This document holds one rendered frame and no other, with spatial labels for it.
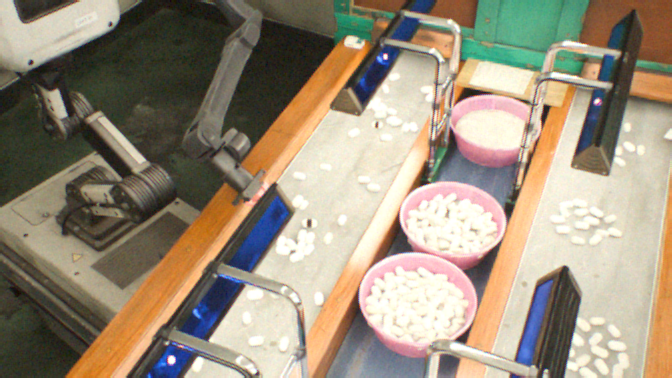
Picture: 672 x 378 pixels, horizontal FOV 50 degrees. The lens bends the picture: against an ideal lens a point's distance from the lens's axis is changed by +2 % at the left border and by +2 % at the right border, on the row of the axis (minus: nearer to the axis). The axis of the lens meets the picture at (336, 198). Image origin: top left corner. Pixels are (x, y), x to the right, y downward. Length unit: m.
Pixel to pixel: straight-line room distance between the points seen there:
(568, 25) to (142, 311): 1.47
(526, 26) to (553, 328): 1.33
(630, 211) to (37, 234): 1.71
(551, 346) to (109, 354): 0.92
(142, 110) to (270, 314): 2.12
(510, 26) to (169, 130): 1.75
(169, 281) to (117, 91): 2.18
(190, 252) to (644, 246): 1.12
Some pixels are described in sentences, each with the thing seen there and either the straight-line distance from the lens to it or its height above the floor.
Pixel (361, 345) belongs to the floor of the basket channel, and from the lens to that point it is 1.66.
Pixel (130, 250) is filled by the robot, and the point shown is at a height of 0.47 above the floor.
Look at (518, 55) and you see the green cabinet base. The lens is 2.38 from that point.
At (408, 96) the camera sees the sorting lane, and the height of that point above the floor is 0.74.
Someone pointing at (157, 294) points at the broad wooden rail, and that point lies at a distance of 1.70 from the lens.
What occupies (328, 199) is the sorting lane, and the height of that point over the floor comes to 0.74.
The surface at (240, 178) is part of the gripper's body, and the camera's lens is 1.71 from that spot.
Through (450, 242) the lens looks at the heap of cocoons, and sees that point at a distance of 1.82.
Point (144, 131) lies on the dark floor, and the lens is 3.47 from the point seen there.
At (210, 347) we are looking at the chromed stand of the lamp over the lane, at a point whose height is 1.12.
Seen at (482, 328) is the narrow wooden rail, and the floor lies 0.77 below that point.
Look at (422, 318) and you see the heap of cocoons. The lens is 1.66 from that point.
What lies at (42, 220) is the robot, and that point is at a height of 0.47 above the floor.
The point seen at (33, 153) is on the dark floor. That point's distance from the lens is 3.51.
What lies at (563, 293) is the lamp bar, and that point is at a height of 1.11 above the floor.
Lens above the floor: 2.03
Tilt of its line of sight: 43 degrees down
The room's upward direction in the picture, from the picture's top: 1 degrees counter-clockwise
